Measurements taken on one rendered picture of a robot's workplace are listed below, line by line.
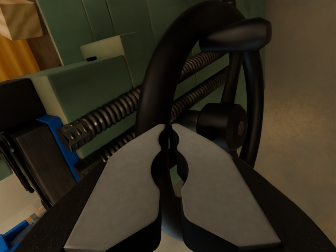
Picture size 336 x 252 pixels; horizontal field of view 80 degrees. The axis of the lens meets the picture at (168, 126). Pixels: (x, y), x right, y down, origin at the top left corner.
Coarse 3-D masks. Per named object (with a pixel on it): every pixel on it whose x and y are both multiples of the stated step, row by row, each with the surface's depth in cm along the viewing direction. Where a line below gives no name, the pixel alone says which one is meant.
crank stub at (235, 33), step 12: (228, 24) 17; (240, 24) 16; (252, 24) 15; (264, 24) 15; (204, 36) 18; (216, 36) 17; (228, 36) 16; (240, 36) 16; (252, 36) 15; (264, 36) 15; (204, 48) 18; (216, 48) 17; (228, 48) 17; (240, 48) 16; (252, 48) 16
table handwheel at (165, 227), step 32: (192, 32) 17; (160, 64) 16; (256, 64) 31; (160, 96) 15; (224, 96) 26; (256, 96) 34; (192, 128) 28; (224, 128) 23; (256, 128) 35; (160, 192) 16
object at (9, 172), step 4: (0, 156) 32; (0, 160) 32; (4, 160) 33; (0, 164) 33; (4, 164) 33; (0, 168) 33; (4, 168) 33; (8, 168) 33; (0, 172) 33; (4, 172) 33; (8, 172) 33; (12, 172) 34; (0, 176) 33; (4, 176) 33; (8, 176) 34; (0, 180) 33
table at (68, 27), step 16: (32, 0) 25; (48, 0) 25; (64, 0) 26; (80, 0) 28; (48, 16) 25; (64, 16) 27; (80, 16) 28; (48, 32) 26; (64, 32) 27; (80, 32) 28; (32, 48) 31; (48, 48) 28; (64, 48) 27; (80, 48) 28; (96, 48) 26; (112, 48) 24; (128, 48) 24; (48, 64) 30; (64, 64) 27; (128, 64) 24; (144, 64) 26
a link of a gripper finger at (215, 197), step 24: (192, 144) 10; (216, 144) 10; (192, 168) 9; (216, 168) 8; (192, 192) 7; (216, 192) 7; (240, 192) 7; (192, 216) 7; (216, 216) 7; (240, 216) 6; (264, 216) 6; (192, 240) 7; (216, 240) 6; (240, 240) 6; (264, 240) 6
